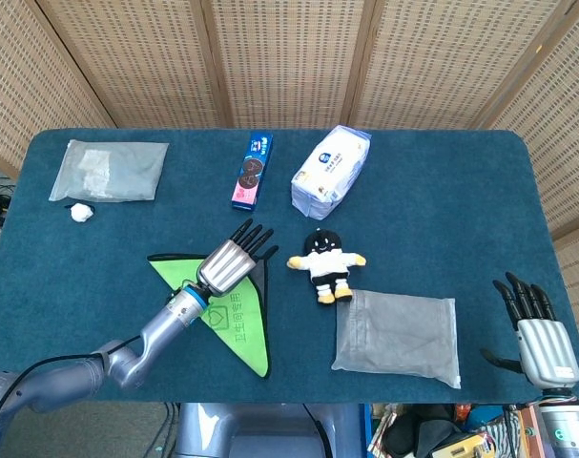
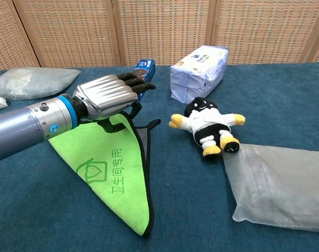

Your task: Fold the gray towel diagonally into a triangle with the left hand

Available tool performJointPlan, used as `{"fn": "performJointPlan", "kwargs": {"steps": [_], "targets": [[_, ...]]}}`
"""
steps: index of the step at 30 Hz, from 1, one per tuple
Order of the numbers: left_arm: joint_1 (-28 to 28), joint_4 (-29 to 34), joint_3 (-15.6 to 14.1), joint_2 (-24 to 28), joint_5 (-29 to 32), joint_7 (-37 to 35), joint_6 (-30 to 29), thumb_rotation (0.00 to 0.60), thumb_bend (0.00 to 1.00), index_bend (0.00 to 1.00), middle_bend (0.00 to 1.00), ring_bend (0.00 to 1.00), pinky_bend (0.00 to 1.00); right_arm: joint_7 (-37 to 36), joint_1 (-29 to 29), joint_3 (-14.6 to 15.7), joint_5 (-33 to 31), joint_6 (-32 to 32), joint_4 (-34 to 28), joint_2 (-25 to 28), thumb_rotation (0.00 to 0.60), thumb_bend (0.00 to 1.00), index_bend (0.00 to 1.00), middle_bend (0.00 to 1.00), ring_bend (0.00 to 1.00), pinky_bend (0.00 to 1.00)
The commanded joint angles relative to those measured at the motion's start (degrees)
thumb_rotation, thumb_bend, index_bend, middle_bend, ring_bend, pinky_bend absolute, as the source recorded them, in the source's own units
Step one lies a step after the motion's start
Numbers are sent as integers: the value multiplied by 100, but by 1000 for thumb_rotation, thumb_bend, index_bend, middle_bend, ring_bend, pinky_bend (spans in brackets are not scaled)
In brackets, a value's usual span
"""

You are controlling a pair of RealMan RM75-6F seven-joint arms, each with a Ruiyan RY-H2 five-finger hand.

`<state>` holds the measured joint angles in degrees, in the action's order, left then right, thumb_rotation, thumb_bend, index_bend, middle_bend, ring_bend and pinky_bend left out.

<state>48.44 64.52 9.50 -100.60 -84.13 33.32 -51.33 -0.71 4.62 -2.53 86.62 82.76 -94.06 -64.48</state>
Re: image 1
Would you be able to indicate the black white plush doll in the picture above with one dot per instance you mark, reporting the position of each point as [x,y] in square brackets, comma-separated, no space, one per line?
[326,264]

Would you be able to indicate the white tissue pack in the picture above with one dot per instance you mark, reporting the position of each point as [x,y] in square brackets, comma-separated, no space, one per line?
[329,172]

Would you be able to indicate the silver robot torso base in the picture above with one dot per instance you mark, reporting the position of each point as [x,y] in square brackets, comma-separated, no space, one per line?
[251,429]

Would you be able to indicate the translucent empty-looking plastic bag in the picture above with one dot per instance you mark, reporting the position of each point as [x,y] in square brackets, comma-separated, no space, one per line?
[399,334]

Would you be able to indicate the translucent bag with white contents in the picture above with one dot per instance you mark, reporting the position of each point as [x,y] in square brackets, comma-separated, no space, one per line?
[112,169]

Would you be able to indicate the black and silver left hand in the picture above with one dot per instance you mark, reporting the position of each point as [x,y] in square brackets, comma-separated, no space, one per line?
[227,267]

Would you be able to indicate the black cloth bag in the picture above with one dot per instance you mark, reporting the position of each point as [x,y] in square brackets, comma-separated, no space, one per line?
[422,429]

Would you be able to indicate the grey cloth mat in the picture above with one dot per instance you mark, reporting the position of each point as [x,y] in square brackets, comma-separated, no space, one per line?
[241,329]

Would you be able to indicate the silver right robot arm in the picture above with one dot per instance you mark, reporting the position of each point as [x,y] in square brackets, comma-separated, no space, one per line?
[563,424]

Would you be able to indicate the woven wooden folding screen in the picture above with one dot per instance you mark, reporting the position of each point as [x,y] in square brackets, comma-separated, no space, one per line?
[289,57]

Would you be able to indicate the black and silver right hand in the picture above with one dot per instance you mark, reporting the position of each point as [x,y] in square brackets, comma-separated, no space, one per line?
[546,348]

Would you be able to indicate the yellow small box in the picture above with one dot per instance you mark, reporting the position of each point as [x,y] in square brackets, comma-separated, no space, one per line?
[463,448]

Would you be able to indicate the blue cookie box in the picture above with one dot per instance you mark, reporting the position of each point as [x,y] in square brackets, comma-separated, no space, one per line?
[252,174]

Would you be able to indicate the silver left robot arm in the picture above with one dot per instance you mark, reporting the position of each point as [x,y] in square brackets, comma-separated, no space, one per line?
[160,329]

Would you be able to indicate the white crumpled paper ball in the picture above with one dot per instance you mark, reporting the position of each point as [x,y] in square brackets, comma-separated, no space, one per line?
[80,213]

